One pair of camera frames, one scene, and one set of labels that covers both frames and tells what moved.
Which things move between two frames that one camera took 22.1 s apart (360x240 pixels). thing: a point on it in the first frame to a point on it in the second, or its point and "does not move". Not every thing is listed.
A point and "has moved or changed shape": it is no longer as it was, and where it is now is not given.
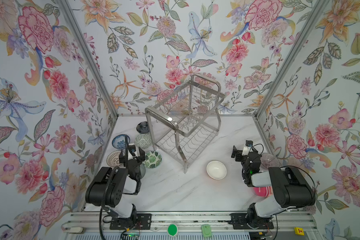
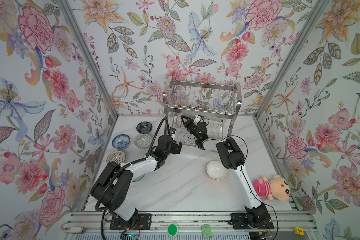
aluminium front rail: (87, 225) does not move
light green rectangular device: (206, 230) does not move
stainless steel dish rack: (190, 113) has moved or changed shape
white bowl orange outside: (216, 169) does not move
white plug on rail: (76, 230) does not move
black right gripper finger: (237, 154) to (191, 122)
